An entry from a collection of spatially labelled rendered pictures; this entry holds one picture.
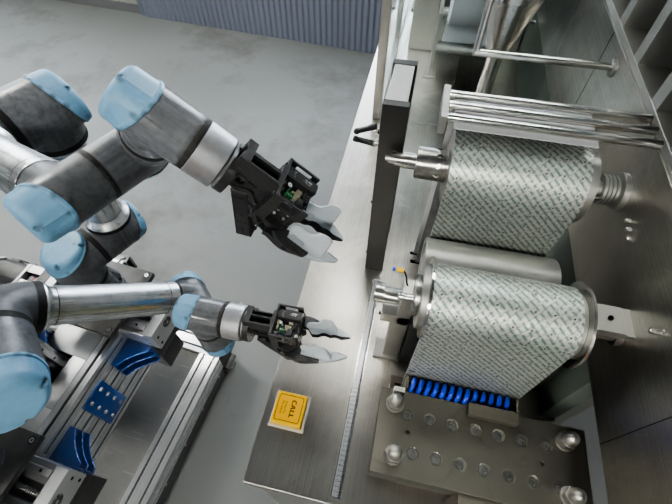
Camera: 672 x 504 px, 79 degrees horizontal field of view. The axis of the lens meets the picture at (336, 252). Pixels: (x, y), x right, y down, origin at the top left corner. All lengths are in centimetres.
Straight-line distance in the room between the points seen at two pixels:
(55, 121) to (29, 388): 49
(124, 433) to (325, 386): 105
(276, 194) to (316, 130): 258
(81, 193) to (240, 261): 180
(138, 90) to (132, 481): 150
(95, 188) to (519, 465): 84
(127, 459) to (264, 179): 148
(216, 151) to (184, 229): 206
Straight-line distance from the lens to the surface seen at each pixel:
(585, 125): 84
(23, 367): 77
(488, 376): 87
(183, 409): 181
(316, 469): 99
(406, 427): 88
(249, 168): 53
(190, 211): 267
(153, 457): 180
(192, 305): 88
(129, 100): 54
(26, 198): 60
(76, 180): 60
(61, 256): 124
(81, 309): 92
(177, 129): 53
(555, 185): 81
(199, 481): 197
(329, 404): 102
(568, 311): 74
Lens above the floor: 188
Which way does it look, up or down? 54 degrees down
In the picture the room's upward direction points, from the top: straight up
